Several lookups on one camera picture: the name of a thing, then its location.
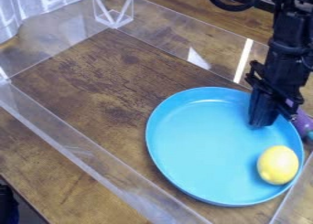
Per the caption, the clear acrylic enclosure wall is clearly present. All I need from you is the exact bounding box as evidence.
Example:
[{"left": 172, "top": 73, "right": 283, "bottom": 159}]
[{"left": 0, "top": 0, "right": 313, "bottom": 224}]

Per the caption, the white curtain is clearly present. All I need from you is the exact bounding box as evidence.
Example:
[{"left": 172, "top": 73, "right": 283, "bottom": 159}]
[{"left": 0, "top": 0, "right": 80, "bottom": 44}]

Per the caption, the blue plastic plate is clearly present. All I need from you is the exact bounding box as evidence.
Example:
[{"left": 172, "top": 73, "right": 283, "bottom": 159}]
[{"left": 145, "top": 87, "right": 304, "bottom": 207}]

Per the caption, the black cable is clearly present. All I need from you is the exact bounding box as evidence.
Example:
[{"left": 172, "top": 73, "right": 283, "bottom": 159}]
[{"left": 203, "top": 0, "right": 266, "bottom": 12}]

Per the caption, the purple toy eggplant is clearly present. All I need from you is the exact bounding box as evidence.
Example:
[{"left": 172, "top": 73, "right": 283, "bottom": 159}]
[{"left": 292, "top": 109, "right": 313, "bottom": 143}]

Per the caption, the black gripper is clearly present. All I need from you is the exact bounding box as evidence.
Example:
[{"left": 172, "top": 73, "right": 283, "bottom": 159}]
[{"left": 244, "top": 41, "right": 313, "bottom": 127}]

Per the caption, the yellow toy lemon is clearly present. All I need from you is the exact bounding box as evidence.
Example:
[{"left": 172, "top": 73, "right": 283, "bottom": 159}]
[{"left": 256, "top": 145, "right": 299, "bottom": 185}]

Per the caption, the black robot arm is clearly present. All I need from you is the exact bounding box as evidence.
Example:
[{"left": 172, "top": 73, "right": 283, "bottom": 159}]
[{"left": 244, "top": 0, "right": 313, "bottom": 127}]

